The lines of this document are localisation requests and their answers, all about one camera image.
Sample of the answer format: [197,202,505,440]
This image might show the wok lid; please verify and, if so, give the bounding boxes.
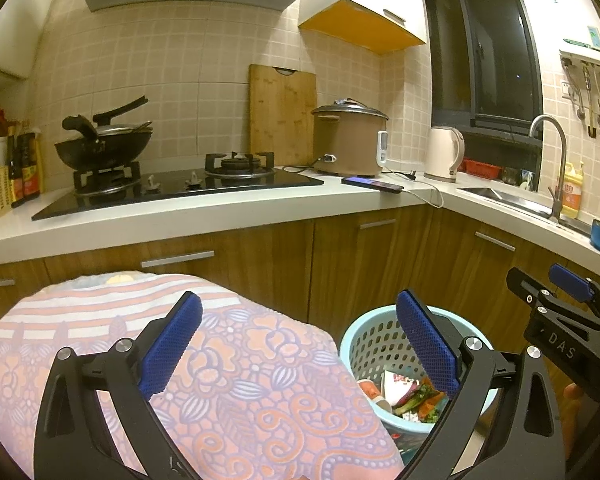
[62,115,153,138]

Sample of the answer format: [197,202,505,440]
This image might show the foil snack wrapper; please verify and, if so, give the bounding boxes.
[405,377,449,423]

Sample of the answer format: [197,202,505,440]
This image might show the light blue plastic basket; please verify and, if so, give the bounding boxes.
[339,304,498,466]

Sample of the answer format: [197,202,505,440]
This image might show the wooden base cabinet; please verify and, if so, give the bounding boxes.
[0,205,600,341]

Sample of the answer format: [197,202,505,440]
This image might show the red paper cup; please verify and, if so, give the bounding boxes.
[357,379,395,415]

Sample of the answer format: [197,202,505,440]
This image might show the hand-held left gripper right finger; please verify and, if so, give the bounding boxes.
[396,289,566,480]

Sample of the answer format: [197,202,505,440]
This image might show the black glass gas stove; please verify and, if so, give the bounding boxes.
[31,151,326,222]

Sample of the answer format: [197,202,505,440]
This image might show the dark window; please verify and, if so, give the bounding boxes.
[422,0,543,136]

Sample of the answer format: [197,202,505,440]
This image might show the wooden cutting board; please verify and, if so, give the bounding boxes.
[248,63,318,166]

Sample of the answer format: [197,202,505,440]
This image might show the white corner wall cabinet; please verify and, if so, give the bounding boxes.
[0,0,73,81]

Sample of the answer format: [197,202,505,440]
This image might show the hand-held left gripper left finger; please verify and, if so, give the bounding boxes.
[32,290,203,480]

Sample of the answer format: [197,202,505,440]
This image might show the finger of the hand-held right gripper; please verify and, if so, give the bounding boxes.
[549,262,600,318]
[506,266,600,332]

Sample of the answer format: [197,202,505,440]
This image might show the steel sink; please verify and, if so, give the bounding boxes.
[457,187,593,236]

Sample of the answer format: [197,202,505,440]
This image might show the yellow dish soap bottle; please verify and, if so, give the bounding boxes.
[560,161,585,220]

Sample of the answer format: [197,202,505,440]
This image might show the metal faucet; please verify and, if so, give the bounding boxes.
[528,114,567,225]

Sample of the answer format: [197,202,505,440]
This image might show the dark smartphone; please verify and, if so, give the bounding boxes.
[341,176,405,195]

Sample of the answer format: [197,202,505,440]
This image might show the floral pink tablecloth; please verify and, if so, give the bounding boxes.
[0,272,406,480]

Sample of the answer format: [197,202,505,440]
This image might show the leafy green vegetable scrap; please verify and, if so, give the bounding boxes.
[392,385,431,417]

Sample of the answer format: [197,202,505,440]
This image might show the brown rice cooker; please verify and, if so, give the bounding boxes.
[311,99,390,178]

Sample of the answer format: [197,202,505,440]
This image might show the black wok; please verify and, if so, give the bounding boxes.
[54,96,154,171]

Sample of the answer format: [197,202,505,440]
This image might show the white water heater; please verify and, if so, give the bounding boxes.
[512,0,600,72]

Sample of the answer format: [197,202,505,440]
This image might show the red plastic tray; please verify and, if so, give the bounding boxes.
[462,158,503,178]

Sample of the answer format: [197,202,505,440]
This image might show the person's right hand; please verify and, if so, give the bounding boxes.
[563,382,583,455]

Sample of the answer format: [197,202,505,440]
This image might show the white electric kettle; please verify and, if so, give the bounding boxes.
[423,126,466,183]

